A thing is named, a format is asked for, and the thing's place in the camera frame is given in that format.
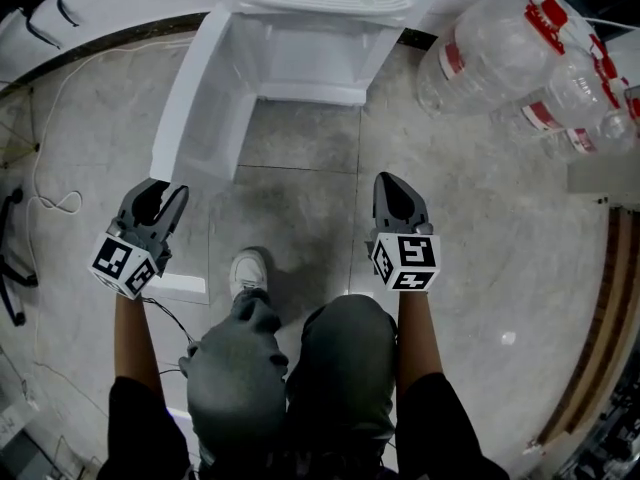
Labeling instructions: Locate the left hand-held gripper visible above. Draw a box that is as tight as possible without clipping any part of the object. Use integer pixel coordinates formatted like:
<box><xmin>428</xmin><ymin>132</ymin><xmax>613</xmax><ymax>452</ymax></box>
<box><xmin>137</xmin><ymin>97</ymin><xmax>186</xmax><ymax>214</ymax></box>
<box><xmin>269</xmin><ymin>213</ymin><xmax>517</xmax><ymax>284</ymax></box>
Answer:
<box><xmin>88</xmin><ymin>177</ymin><xmax>190</xmax><ymax>300</ymax></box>

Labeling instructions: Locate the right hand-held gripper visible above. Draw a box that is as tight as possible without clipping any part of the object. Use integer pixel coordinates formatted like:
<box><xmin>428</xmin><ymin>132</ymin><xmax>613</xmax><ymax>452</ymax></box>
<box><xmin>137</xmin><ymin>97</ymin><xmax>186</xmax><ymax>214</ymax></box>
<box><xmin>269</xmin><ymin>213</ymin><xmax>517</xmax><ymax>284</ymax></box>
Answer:
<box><xmin>369</xmin><ymin>171</ymin><xmax>442</xmax><ymax>292</ymax></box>

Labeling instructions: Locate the white water dispenser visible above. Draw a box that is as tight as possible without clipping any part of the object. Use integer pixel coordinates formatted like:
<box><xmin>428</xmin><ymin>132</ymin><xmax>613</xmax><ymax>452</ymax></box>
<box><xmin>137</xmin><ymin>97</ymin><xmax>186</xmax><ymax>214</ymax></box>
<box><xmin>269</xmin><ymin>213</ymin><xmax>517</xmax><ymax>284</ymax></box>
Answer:
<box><xmin>148</xmin><ymin>0</ymin><xmax>426</xmax><ymax>184</ymax></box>

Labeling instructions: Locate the person's left forearm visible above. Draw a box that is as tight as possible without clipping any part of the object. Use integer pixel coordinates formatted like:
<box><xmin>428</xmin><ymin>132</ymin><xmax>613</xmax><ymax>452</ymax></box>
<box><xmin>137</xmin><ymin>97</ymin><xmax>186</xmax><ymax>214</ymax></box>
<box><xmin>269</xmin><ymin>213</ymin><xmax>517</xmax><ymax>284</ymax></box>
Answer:
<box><xmin>113</xmin><ymin>292</ymin><xmax>164</xmax><ymax>399</ymax></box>

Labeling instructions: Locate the person's right forearm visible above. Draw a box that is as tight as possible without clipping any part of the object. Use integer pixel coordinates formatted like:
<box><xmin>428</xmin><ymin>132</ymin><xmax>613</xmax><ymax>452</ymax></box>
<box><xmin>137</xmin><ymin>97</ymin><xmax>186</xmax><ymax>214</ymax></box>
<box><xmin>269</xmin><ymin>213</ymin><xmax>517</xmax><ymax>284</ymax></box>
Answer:
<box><xmin>394</xmin><ymin>290</ymin><xmax>446</xmax><ymax>399</ymax></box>

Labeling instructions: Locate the person's left white shoe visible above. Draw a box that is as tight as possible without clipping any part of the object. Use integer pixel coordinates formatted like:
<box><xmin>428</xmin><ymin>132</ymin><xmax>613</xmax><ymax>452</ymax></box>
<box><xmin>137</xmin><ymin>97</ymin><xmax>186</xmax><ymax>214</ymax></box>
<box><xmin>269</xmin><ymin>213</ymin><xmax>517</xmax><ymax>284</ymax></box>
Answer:
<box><xmin>228</xmin><ymin>248</ymin><xmax>270</xmax><ymax>302</ymax></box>

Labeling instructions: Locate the black office chair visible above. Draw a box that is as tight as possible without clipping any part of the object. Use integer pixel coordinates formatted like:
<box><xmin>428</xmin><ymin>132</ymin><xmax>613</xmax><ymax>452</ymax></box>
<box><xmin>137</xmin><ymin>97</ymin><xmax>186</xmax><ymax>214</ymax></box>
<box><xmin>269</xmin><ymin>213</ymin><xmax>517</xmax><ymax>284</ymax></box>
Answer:
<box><xmin>0</xmin><ymin>186</ymin><xmax>40</xmax><ymax>327</ymax></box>

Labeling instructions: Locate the person's right leg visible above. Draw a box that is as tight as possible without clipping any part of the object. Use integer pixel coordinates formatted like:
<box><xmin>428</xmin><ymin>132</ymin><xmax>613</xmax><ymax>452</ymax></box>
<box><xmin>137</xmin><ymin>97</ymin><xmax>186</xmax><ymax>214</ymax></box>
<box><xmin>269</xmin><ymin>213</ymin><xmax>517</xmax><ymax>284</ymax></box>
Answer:
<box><xmin>284</xmin><ymin>293</ymin><xmax>399</xmax><ymax>469</ymax></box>

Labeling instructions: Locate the person's leg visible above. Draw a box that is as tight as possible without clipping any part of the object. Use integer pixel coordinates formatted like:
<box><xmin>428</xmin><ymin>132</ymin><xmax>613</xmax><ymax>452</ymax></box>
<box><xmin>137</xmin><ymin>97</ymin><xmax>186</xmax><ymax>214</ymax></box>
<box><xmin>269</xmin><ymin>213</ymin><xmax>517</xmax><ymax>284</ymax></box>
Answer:
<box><xmin>284</xmin><ymin>293</ymin><xmax>399</xmax><ymax>469</ymax></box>
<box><xmin>178</xmin><ymin>287</ymin><xmax>290</xmax><ymax>469</ymax></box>

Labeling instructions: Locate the person's left leg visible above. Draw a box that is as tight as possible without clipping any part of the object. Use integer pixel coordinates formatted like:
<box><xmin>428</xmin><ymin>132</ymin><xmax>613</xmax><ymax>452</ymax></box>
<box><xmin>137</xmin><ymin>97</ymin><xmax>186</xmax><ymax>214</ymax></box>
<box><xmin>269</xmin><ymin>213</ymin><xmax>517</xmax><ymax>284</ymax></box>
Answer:
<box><xmin>178</xmin><ymin>287</ymin><xmax>290</xmax><ymax>469</ymax></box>

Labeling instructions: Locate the wooden bench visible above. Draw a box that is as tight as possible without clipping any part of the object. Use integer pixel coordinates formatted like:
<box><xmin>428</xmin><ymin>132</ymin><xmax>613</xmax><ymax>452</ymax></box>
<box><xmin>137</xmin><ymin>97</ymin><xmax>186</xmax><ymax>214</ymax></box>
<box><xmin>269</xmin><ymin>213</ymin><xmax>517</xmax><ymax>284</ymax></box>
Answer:
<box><xmin>537</xmin><ymin>205</ymin><xmax>640</xmax><ymax>449</ymax></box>

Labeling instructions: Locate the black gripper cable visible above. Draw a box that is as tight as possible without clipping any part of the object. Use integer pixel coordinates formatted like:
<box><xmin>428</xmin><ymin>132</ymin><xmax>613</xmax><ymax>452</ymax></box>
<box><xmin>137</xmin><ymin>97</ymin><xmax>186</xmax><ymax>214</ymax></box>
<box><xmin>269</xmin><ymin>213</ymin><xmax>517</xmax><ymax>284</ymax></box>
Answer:
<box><xmin>139</xmin><ymin>295</ymin><xmax>197</xmax><ymax>377</ymax></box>

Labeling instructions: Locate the white floor cable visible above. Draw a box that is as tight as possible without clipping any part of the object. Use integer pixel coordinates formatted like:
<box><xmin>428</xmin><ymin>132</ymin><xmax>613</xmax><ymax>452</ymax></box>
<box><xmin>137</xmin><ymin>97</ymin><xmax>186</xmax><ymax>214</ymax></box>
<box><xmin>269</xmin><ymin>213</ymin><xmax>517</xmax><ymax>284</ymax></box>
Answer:
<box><xmin>24</xmin><ymin>37</ymin><xmax>196</xmax><ymax>369</ymax></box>

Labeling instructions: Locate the empty jug red handle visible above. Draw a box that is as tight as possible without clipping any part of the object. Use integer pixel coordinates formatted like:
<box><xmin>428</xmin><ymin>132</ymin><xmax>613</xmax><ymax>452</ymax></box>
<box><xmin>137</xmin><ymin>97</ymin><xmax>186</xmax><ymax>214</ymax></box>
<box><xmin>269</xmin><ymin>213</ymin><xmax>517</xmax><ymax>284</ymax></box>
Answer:
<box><xmin>564</xmin><ymin>85</ymin><xmax>640</xmax><ymax>157</ymax></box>
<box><xmin>492</xmin><ymin>32</ymin><xmax>626</xmax><ymax>144</ymax></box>
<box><xmin>415</xmin><ymin>0</ymin><xmax>569</xmax><ymax>119</ymax></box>

